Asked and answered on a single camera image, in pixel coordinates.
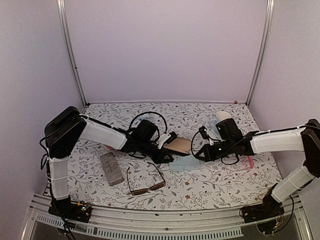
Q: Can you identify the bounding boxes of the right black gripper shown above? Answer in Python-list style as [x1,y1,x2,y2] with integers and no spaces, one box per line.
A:
[195,138,235,162]

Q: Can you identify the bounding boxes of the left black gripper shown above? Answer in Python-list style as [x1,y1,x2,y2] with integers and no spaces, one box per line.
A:
[138,138,174,165]

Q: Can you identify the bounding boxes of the blue cleaning cloth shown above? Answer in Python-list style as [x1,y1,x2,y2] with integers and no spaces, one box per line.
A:
[169,155,200,172]

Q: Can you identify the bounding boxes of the black glasses case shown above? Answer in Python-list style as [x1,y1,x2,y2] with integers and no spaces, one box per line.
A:
[163,137,192,156]

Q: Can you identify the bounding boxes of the pink sunglasses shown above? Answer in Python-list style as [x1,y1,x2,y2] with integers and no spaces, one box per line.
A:
[238,156,254,171]

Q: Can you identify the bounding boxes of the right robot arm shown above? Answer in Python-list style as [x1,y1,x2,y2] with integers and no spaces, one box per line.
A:
[193,118,320,218]

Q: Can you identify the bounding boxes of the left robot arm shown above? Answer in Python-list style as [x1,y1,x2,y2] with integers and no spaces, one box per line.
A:
[39,106,177,217]

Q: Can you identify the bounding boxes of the brown sunglasses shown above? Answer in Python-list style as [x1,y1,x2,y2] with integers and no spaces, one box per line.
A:
[126,162,166,196]

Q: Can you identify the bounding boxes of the light blue mug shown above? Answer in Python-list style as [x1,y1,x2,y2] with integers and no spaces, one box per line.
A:
[208,111,231,135]

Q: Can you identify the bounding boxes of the grey glasses case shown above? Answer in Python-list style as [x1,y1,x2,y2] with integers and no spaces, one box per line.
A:
[99,152,124,187]

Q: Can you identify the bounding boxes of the floral tablecloth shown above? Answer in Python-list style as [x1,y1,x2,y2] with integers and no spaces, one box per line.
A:
[47,101,286,211]

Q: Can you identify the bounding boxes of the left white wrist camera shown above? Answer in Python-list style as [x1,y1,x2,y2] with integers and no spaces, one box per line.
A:
[156,131,177,149]

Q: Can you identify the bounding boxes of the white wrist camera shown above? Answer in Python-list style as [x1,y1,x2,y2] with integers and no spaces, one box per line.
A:
[198,126,214,146]
[156,131,177,149]

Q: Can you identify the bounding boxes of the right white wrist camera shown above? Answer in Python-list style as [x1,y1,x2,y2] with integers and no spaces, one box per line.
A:
[198,126,214,146]

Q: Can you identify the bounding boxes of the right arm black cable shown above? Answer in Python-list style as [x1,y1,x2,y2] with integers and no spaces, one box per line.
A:
[191,128,243,166]

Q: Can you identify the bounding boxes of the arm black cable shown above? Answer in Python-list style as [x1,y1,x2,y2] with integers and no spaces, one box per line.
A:
[127,111,169,136]
[191,128,243,166]

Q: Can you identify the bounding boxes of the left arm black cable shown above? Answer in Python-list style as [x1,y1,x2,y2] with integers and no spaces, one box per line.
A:
[127,111,169,136]

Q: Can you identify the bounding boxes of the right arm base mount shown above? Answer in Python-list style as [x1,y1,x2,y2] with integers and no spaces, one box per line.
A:
[239,196,285,235]

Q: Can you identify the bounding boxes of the front aluminium rail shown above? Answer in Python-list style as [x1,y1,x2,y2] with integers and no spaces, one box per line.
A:
[22,194,313,240]

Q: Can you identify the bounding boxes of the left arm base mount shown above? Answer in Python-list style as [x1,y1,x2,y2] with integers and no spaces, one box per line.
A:
[48,199,92,223]

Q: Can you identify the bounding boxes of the right aluminium frame post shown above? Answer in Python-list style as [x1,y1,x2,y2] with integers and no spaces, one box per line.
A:
[246,0,275,105]

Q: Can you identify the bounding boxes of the aluminium frame post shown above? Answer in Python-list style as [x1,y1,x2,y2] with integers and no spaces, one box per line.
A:
[246,0,275,105]
[56,0,88,107]

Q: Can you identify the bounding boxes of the left aluminium frame post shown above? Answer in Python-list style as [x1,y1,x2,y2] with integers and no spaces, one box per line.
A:
[56,0,88,107]

